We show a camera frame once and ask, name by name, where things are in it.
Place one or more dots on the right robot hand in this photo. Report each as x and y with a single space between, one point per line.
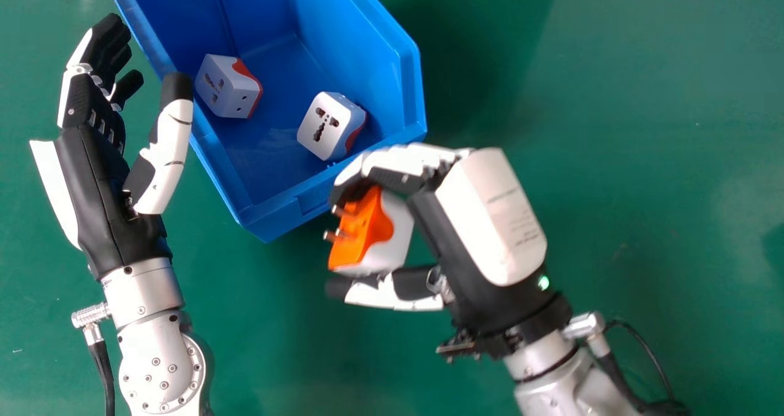
490 232

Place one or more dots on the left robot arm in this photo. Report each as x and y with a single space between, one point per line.
150 342

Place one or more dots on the blue plastic bin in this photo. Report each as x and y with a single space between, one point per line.
288 85

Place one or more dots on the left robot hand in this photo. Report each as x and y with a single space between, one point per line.
98 183

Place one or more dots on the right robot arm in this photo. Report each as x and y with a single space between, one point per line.
563 379

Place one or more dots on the white and orange plug adapter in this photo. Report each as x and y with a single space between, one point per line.
225 86
367 232
328 125

